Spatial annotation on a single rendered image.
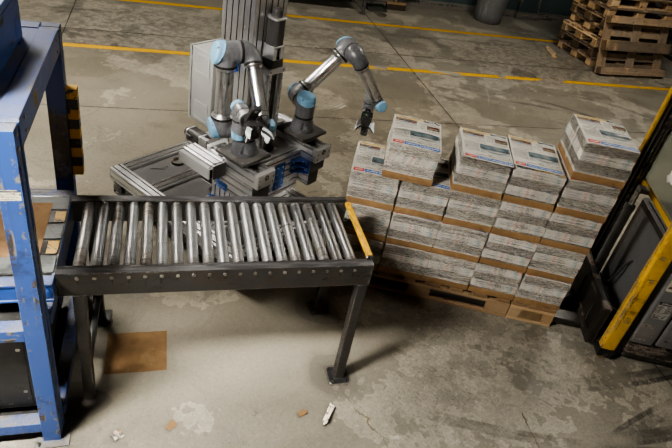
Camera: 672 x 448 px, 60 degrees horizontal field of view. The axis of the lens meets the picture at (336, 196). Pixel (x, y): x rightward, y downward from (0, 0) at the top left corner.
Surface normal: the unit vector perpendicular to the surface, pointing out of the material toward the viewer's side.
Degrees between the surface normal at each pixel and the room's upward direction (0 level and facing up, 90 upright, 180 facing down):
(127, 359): 0
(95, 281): 90
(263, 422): 0
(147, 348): 0
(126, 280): 90
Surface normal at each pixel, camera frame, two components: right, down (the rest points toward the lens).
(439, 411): 0.17, -0.82
